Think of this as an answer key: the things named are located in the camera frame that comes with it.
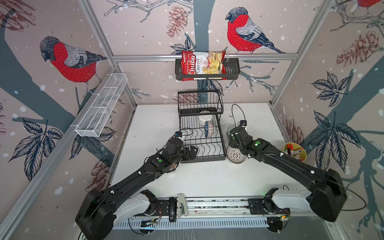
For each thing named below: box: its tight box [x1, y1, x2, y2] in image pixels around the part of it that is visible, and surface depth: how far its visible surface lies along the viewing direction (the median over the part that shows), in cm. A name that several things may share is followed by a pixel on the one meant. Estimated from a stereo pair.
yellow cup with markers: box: [283, 142, 307, 162], surface depth 82 cm
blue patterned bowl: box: [204, 120, 215, 138], surface depth 95 cm
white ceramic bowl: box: [198, 110, 213, 125], surface depth 105 cm
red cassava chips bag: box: [181, 50, 227, 82], surface depth 90 cm
